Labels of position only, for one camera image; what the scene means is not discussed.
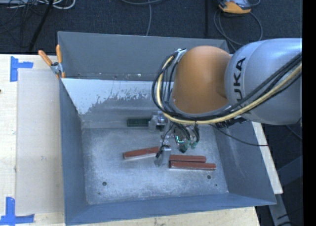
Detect red-brown flat block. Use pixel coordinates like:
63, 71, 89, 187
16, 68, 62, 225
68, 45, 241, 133
122, 146, 160, 160
168, 154, 207, 163
168, 161, 217, 171

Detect dark green flat block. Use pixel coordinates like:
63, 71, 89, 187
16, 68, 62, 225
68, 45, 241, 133
126, 118, 152, 127

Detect grey metal bin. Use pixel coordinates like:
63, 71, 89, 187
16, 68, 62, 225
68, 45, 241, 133
57, 31, 277, 226

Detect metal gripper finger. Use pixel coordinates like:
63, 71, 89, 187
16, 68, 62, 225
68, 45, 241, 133
154, 147, 172, 168
148, 111, 166, 132

